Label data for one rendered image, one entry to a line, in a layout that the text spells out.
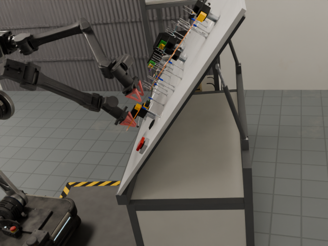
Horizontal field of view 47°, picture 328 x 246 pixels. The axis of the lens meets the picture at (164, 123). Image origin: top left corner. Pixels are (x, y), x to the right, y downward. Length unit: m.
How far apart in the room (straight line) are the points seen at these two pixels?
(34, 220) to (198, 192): 1.37
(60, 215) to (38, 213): 0.17
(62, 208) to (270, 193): 1.56
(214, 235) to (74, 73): 3.63
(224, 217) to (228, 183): 0.17
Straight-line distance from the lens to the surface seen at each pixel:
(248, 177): 1.71
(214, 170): 2.01
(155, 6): 2.67
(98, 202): 3.21
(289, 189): 3.11
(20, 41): 2.30
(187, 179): 1.96
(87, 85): 5.15
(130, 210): 1.91
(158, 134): 1.60
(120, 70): 1.81
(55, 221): 2.82
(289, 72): 4.45
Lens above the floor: 2.03
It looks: 30 degrees down
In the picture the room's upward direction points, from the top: 10 degrees counter-clockwise
